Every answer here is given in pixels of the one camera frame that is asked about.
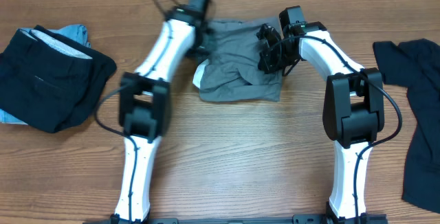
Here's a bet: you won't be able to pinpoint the grey shorts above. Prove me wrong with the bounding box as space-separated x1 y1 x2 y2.
192 16 282 102

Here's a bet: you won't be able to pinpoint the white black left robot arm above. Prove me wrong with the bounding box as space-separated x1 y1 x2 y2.
110 0 211 223

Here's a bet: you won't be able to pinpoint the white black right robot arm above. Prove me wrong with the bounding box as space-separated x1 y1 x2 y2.
256 6 388 223

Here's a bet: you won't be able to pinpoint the light blue jeans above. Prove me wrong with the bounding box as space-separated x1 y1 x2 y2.
1 24 91 125

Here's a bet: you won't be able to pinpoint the dark teal t-shirt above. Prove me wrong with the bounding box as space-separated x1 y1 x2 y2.
373 38 439 213

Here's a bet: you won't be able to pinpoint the folded black shorts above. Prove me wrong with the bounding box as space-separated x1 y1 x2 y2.
1 25 117 133

